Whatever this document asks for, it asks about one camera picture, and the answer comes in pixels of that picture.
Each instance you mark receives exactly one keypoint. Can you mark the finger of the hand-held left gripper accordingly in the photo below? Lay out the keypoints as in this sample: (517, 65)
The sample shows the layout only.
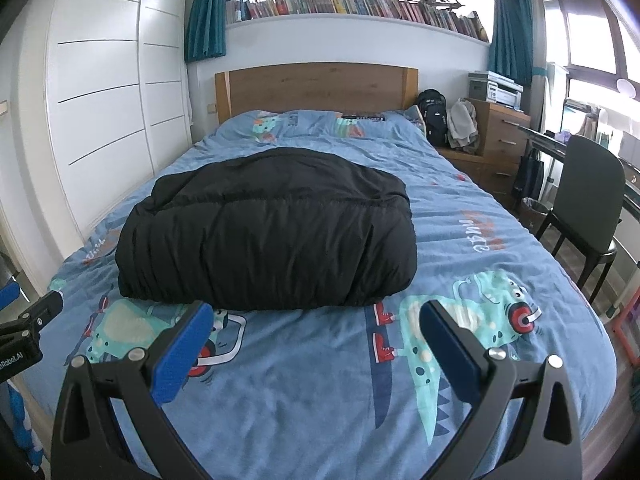
(7, 296)
(40, 310)

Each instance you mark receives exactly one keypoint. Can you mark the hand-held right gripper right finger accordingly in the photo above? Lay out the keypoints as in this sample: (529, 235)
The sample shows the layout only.
(450, 350)

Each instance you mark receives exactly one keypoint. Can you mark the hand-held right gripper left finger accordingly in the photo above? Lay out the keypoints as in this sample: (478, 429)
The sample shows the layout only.
(182, 355)

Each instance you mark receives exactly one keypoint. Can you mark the black puffer coat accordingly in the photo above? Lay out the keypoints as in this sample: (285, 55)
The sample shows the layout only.
(265, 230)

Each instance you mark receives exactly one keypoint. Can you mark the beige clothes pile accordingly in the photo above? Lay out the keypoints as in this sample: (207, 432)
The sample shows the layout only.
(462, 125)

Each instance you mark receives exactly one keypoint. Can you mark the person's left hand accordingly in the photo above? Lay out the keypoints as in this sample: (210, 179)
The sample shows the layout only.
(27, 425)

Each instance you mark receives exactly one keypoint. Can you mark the bed with blue dinosaur cover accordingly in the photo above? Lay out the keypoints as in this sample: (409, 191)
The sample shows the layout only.
(310, 385)

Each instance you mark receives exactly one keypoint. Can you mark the waste bin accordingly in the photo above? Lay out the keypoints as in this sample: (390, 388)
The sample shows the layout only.
(534, 212)

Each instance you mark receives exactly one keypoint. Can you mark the pink rack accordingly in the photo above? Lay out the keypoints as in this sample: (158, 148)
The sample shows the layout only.
(620, 330)

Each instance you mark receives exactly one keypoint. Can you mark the dark hanging bag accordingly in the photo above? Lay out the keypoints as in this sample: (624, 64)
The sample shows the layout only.
(527, 180)

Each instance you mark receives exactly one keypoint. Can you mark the black chair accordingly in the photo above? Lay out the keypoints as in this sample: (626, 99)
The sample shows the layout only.
(590, 180)

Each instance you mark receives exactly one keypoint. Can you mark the wooden dresser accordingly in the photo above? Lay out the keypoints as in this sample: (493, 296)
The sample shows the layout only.
(502, 135)

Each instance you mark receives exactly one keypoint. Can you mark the white wardrobe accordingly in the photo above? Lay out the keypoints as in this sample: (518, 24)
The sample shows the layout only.
(100, 85)

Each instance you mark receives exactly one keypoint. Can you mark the glass desk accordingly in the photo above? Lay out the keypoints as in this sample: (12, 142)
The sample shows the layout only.
(535, 135)

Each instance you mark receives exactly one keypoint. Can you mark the black backpack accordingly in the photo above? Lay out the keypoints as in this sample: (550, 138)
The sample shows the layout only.
(434, 115)

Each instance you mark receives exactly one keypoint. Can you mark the black strip on blanket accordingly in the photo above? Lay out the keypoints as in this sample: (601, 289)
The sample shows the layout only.
(362, 117)

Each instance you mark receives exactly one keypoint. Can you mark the white printer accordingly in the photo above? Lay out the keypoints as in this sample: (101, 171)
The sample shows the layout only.
(495, 89)

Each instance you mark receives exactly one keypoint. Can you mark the wooden bed headboard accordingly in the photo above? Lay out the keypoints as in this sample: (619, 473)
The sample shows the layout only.
(320, 87)

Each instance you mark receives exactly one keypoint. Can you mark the white round lamp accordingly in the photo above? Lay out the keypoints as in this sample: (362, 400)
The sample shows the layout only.
(626, 88)

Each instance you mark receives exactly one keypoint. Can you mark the teal curtain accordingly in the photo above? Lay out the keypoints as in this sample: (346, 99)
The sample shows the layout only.
(512, 35)
(207, 15)

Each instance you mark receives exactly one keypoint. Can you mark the model airplane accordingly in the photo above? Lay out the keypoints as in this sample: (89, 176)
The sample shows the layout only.
(442, 4)

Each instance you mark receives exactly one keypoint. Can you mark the row of books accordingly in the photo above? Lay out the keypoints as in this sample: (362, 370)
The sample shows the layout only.
(350, 4)

